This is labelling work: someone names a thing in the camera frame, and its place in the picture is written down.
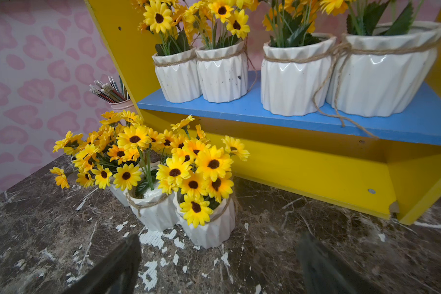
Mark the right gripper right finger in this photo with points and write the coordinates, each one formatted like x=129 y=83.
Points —
x=326 y=273

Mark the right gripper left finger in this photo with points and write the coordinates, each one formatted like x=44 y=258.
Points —
x=115 y=274

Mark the shelf sunflower pot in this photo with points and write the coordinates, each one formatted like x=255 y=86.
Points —
x=107 y=158
x=222 y=62
x=380 y=66
x=150 y=204
x=297 y=61
x=205 y=220
x=175 y=59

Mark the yellow two-tier shelf unit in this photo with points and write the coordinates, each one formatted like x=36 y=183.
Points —
x=382 y=166

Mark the pink pen holder cup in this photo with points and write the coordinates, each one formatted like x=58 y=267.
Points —
x=117 y=96

